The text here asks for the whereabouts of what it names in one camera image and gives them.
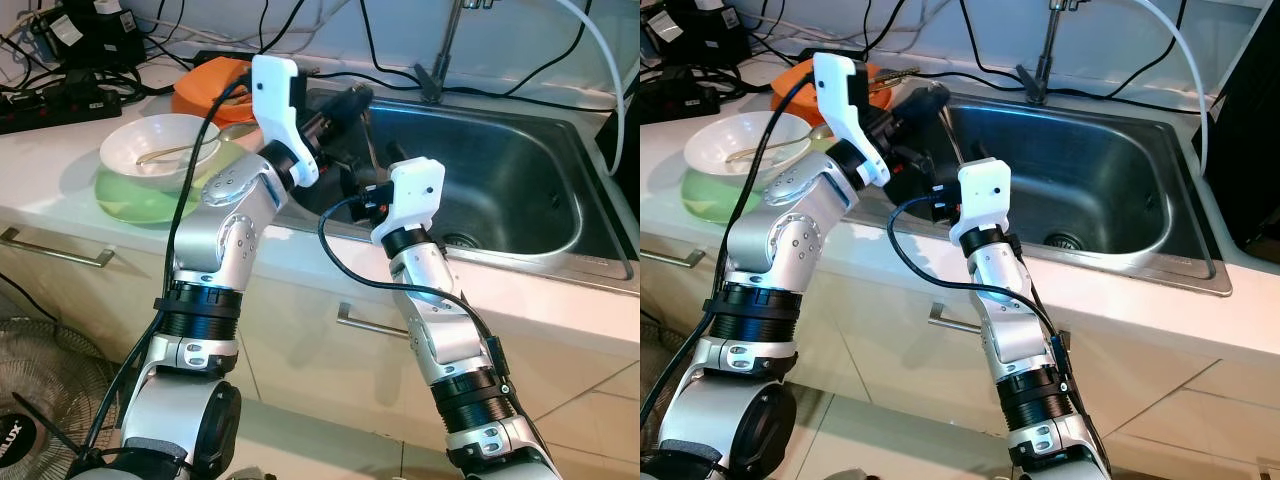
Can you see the white bowl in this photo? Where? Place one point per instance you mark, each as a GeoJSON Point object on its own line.
{"type": "Point", "coordinates": [130, 170]}
{"type": "Point", "coordinates": [715, 170]}

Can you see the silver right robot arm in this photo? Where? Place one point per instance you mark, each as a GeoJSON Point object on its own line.
{"type": "Point", "coordinates": [1010, 320]}
{"type": "Point", "coordinates": [440, 330]}

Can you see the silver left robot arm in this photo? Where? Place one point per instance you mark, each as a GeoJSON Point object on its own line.
{"type": "Point", "coordinates": [790, 240]}
{"type": "Point", "coordinates": [235, 235]}

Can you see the white kitchen counter cabinet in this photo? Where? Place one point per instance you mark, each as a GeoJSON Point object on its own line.
{"type": "Point", "coordinates": [300, 330]}
{"type": "Point", "coordinates": [1150, 400]}

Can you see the steel faucet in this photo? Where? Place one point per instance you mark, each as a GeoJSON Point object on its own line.
{"type": "Point", "coordinates": [1035, 88]}
{"type": "Point", "coordinates": [430, 85]}

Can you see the orange plate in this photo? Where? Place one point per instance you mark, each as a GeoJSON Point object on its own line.
{"type": "Point", "coordinates": [795, 118]}
{"type": "Point", "coordinates": [200, 118]}

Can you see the orange bowl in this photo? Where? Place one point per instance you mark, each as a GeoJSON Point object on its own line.
{"type": "Point", "coordinates": [205, 85]}
{"type": "Point", "coordinates": [795, 85]}

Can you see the stainless steel sink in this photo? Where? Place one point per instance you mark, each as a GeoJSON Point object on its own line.
{"type": "Point", "coordinates": [1090, 180]}
{"type": "Point", "coordinates": [500, 180]}

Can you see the green plate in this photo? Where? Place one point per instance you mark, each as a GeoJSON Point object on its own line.
{"type": "Point", "coordinates": [715, 207]}
{"type": "Point", "coordinates": [140, 205]}

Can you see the black power adapter box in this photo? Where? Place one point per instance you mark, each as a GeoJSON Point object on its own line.
{"type": "Point", "coordinates": [710, 40]}
{"type": "Point", "coordinates": [100, 40]}

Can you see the black power strip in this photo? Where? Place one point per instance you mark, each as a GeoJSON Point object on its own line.
{"type": "Point", "coordinates": [60, 108]}
{"type": "Point", "coordinates": [680, 100]}

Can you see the black appliance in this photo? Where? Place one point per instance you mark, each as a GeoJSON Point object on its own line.
{"type": "Point", "coordinates": [1250, 130]}

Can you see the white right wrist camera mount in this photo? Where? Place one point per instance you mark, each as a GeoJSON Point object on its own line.
{"type": "Point", "coordinates": [985, 195]}
{"type": "Point", "coordinates": [415, 195]}

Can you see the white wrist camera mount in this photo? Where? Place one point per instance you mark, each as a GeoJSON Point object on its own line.
{"type": "Point", "coordinates": [280, 110]}
{"type": "Point", "coordinates": [415, 195]}
{"type": "Point", "coordinates": [845, 110]}
{"type": "Point", "coordinates": [985, 195]}

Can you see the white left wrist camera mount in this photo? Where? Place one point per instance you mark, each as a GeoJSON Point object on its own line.
{"type": "Point", "coordinates": [280, 110]}
{"type": "Point", "coordinates": [845, 110]}

